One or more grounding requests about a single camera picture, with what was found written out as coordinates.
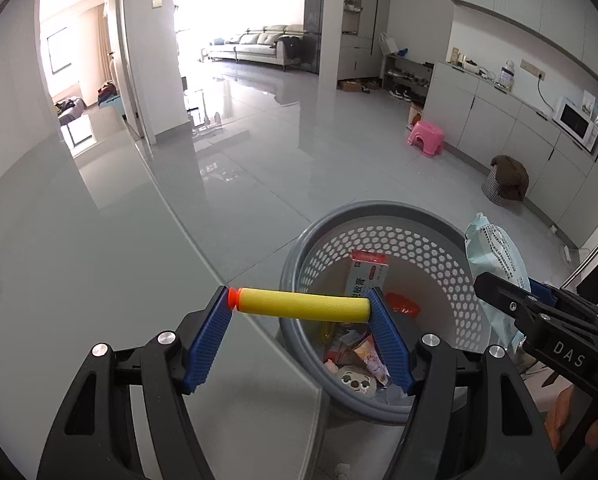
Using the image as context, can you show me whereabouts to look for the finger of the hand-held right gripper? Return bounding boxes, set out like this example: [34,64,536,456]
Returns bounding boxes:
[529,282,598,321]
[474,271,550,341]

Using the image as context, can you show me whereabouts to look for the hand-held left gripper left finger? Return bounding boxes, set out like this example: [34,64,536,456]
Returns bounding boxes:
[36,285,232,480]

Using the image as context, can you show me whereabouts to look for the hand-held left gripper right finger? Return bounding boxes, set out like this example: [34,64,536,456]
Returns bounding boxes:
[368,287,562,480]

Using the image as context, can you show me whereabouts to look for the printed snack wrapper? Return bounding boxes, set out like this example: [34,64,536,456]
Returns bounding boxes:
[351,335,395,387]

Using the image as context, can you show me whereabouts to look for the red plastic bag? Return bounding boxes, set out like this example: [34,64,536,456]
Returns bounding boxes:
[385,291,422,317]

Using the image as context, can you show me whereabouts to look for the pale blue wipes packet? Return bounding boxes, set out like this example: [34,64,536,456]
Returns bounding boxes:
[465,211,532,356]

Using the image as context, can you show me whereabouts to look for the round beige plush keychain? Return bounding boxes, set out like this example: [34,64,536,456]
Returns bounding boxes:
[336,364,378,395]

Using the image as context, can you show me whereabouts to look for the red toothpaste box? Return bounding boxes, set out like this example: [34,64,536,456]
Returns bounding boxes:
[345,251,387,301]

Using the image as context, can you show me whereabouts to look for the yellow foam dart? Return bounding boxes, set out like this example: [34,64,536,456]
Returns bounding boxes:
[227,287,371,322]

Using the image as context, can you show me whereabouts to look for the grey perforated waste basket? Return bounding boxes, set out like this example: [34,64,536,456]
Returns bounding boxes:
[278,200,497,426]

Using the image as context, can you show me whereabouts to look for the person's right hand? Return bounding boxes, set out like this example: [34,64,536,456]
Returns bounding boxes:
[543,390,598,453]

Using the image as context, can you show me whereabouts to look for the checked laundry basket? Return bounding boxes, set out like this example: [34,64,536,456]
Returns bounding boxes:
[481,167,522,206]

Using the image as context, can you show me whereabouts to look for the brown jacket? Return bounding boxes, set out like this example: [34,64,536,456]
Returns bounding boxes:
[490,156,530,202]

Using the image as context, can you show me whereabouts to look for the white microwave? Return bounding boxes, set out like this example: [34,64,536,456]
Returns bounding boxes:
[553,96,598,150]

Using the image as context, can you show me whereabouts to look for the pink plastic stool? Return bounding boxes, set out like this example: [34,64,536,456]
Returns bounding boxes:
[407,120,445,159]

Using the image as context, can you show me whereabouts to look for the shoe rack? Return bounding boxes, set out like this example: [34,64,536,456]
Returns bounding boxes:
[381,52,435,103]

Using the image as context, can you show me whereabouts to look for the white upper cabinets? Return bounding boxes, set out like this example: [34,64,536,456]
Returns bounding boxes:
[446,0,598,86]

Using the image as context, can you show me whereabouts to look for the white room door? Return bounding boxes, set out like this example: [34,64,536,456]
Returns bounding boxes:
[106,0,145,141]

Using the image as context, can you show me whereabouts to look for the grey sofa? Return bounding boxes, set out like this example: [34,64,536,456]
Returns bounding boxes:
[207,24,310,68]

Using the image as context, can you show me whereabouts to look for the beige curtain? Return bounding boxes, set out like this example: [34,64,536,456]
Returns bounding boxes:
[96,5,111,86]

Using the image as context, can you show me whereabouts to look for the dark grey refrigerator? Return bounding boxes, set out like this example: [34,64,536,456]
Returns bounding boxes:
[303,0,325,75]

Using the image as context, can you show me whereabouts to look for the open shelf unit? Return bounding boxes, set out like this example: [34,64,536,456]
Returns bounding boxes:
[341,0,380,76]

